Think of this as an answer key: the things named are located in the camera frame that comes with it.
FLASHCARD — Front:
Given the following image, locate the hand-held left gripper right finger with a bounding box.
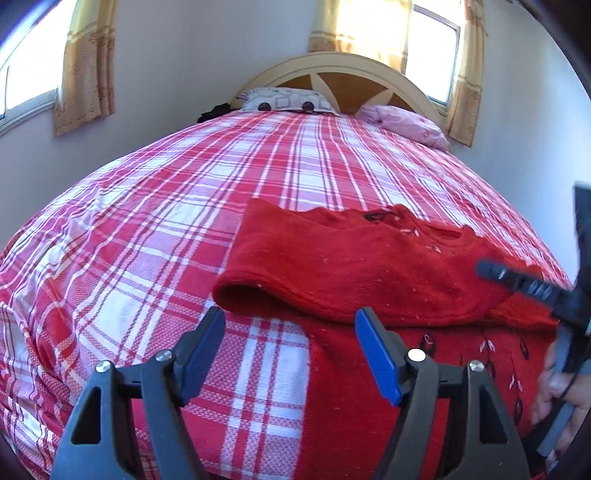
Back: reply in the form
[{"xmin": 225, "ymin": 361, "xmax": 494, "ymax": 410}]
[{"xmin": 355, "ymin": 306, "xmax": 532, "ymax": 480}]

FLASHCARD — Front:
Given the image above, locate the pink pillow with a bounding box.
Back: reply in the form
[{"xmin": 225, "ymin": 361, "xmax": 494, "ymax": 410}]
[{"xmin": 358, "ymin": 104, "xmax": 452, "ymax": 152}]

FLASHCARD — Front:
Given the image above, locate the person's right hand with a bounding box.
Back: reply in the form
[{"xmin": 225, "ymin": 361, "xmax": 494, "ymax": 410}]
[{"xmin": 531, "ymin": 343, "xmax": 591, "ymax": 467}]

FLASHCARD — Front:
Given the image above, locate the cream wooden headboard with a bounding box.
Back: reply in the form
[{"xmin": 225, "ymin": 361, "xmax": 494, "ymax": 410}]
[{"xmin": 229, "ymin": 52, "xmax": 446, "ymax": 132}]

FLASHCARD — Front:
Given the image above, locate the dark cloth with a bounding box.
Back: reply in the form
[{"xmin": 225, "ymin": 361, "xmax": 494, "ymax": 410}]
[{"xmin": 198, "ymin": 103, "xmax": 232, "ymax": 123}]

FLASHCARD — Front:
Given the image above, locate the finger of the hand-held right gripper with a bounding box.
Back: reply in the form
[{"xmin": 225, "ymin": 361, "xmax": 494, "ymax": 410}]
[{"xmin": 475, "ymin": 258, "xmax": 579, "ymax": 308}]

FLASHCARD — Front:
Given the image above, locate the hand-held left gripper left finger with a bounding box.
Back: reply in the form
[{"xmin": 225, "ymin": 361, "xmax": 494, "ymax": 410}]
[{"xmin": 51, "ymin": 305, "xmax": 227, "ymax": 480}]

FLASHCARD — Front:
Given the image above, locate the red white plaid bedsheet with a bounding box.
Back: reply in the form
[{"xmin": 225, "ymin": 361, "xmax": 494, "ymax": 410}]
[{"xmin": 0, "ymin": 111, "xmax": 573, "ymax": 480}]

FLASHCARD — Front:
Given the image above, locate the red knit sweater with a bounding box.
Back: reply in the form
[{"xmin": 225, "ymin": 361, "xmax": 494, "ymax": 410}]
[{"xmin": 212, "ymin": 198, "xmax": 573, "ymax": 480}]

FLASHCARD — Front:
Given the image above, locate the grey white patterned pillow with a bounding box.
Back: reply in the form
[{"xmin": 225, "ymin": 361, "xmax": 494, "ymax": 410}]
[{"xmin": 236, "ymin": 87, "xmax": 340, "ymax": 114}]

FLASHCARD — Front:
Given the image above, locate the yellow patterned curtain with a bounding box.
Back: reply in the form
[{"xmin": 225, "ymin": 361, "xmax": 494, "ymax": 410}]
[
  {"xmin": 308, "ymin": 0, "xmax": 411, "ymax": 77},
  {"xmin": 445, "ymin": 0, "xmax": 488, "ymax": 148},
  {"xmin": 53, "ymin": 0, "xmax": 116, "ymax": 137}
]

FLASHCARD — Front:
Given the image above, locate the window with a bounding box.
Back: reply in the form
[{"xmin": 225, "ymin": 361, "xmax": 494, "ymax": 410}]
[
  {"xmin": 405, "ymin": 4, "xmax": 462, "ymax": 112},
  {"xmin": 0, "ymin": 0, "xmax": 77, "ymax": 136}
]

